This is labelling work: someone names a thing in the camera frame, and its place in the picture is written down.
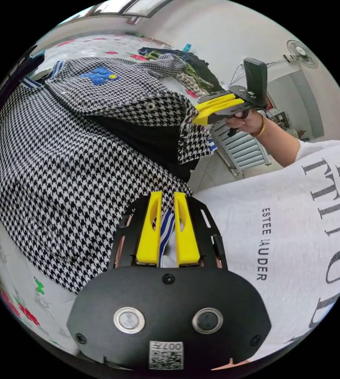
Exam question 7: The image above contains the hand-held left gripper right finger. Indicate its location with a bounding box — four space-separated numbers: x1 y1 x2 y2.
173 191 201 266

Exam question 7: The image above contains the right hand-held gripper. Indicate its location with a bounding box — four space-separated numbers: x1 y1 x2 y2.
192 85 269 137

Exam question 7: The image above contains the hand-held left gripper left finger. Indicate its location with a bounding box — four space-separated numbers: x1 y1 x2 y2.
135 191 163 265

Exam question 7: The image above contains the black-white plaid jacket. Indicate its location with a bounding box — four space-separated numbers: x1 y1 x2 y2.
0 53 219 296

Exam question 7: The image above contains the person's right forearm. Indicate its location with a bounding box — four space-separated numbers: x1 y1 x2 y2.
251 116 303 170

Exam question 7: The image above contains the person's right hand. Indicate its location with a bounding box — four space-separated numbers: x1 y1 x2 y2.
224 111 265 136

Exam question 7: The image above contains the pile of clothes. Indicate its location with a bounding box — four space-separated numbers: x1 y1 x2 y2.
137 47 227 96

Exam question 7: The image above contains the white louvered panel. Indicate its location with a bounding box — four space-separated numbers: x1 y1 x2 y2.
211 120 270 179

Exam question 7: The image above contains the person's body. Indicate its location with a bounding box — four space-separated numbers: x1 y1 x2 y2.
193 138 340 363

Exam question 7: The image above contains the window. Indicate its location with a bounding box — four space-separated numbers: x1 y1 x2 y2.
97 0 166 19

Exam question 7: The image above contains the white wall fan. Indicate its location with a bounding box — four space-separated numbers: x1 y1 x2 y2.
283 39 319 70

